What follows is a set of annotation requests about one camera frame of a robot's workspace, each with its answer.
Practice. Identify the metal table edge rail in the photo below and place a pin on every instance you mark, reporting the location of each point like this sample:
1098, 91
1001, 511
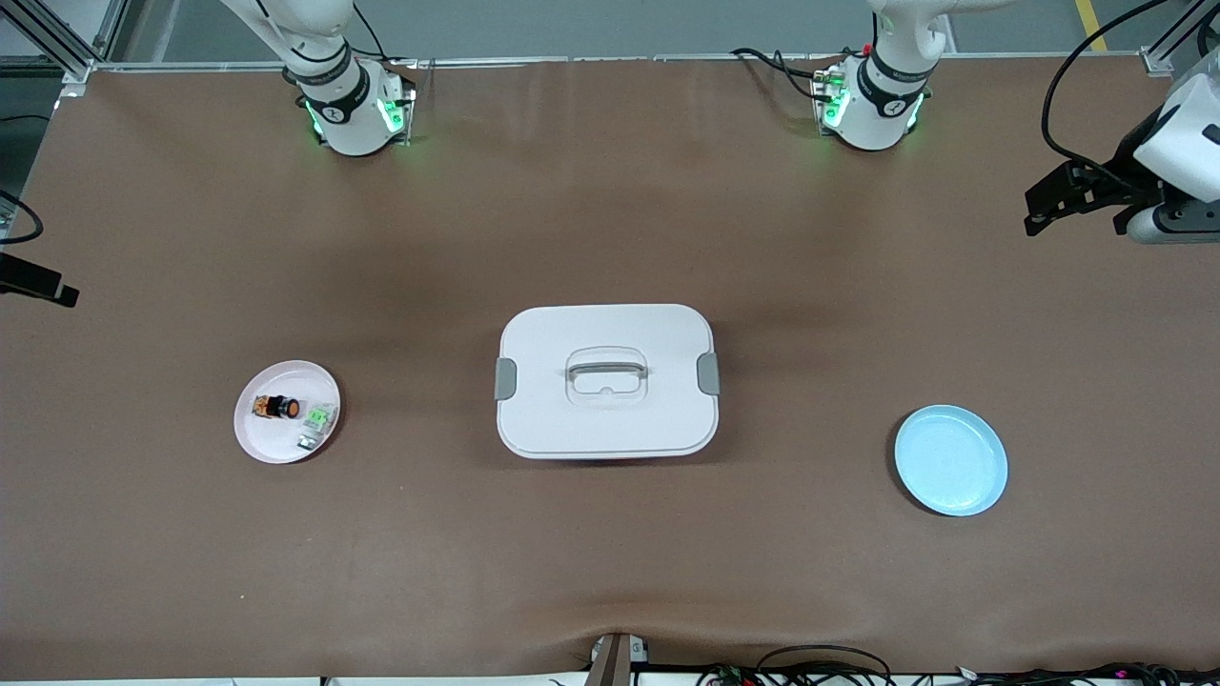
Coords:
572, 61

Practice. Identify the pink round plate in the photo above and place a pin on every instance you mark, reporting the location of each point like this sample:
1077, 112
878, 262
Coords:
272, 443

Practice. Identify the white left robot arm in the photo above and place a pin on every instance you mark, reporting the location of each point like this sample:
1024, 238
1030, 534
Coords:
1191, 143

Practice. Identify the light blue round plate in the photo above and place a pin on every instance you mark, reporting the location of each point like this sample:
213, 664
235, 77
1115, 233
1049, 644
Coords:
953, 462

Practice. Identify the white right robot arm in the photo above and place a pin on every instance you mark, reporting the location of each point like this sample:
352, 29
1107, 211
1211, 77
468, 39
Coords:
348, 114

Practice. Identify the brown table cover mat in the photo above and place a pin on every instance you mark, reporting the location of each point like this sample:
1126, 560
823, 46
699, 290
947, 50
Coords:
610, 191

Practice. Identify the green and grey switch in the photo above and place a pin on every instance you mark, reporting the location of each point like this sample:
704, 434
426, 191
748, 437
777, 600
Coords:
319, 419

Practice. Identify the orange and black switch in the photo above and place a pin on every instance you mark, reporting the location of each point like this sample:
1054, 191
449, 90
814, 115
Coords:
276, 408

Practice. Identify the grey box latch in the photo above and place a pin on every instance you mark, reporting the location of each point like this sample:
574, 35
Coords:
708, 373
505, 379

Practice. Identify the aluminium corner frame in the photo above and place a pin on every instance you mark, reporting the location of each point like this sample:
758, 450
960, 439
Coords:
1158, 59

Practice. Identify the aluminium frame bars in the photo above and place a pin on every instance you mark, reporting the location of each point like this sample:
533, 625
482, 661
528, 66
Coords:
57, 48

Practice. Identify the aluminium profile post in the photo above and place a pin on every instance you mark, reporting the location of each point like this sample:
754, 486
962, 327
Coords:
615, 662

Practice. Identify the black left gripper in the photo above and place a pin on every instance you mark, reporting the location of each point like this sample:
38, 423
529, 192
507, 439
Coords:
1128, 161

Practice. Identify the white lidded storage box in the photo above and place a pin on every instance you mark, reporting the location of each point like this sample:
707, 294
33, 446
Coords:
610, 429

